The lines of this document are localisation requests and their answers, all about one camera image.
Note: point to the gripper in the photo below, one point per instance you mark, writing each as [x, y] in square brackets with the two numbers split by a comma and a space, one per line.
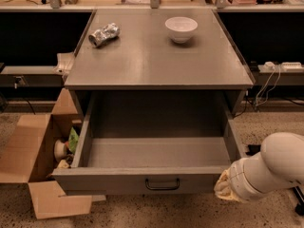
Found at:
[237, 180]

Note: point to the grey top drawer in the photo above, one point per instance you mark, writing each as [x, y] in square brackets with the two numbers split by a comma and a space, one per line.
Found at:
[152, 142]

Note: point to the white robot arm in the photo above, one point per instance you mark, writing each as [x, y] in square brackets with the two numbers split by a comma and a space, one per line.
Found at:
[278, 165]

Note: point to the grey metal drawer cabinet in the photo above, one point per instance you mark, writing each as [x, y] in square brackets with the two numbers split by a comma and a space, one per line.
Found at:
[143, 57]

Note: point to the black stand leg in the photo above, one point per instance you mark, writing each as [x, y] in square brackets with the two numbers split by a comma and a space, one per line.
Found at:
[299, 209]

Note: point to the white power strip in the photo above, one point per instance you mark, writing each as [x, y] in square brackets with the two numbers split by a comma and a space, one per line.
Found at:
[292, 66]

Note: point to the white ceramic bowl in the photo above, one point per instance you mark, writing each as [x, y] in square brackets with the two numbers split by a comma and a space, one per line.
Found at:
[181, 29]

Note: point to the green packet in box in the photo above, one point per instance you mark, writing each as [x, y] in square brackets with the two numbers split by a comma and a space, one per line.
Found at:
[73, 139]

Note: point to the white cup in box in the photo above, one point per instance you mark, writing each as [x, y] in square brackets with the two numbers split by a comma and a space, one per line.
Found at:
[60, 150]

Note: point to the crushed silver can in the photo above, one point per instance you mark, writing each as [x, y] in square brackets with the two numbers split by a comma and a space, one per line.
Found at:
[102, 35]

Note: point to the open cardboard box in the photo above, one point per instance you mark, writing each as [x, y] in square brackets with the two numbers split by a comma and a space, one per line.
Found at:
[29, 158]

